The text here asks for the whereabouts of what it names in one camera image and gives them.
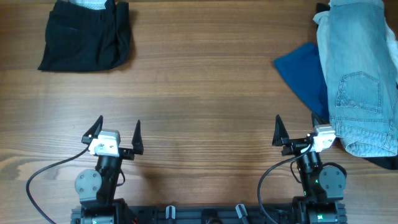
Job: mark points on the light blue denim shorts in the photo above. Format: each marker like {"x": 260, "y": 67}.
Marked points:
{"x": 357, "y": 77}

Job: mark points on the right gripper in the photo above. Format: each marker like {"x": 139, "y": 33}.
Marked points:
{"x": 280, "y": 137}

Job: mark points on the black mounting rail base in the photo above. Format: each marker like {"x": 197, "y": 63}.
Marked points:
{"x": 280, "y": 213}

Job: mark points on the folded black shorts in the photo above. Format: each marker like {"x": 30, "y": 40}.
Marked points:
{"x": 79, "y": 39}

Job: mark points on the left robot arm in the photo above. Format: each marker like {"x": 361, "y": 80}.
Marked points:
{"x": 96, "y": 187}

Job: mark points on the dark blue shirt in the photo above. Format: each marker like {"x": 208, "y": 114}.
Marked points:
{"x": 302, "y": 71}

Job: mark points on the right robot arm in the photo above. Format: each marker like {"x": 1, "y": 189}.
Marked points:
{"x": 323, "y": 183}

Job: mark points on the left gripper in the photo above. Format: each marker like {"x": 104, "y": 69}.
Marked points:
{"x": 138, "y": 145}

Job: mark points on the white patterned garment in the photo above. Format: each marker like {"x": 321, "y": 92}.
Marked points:
{"x": 90, "y": 4}

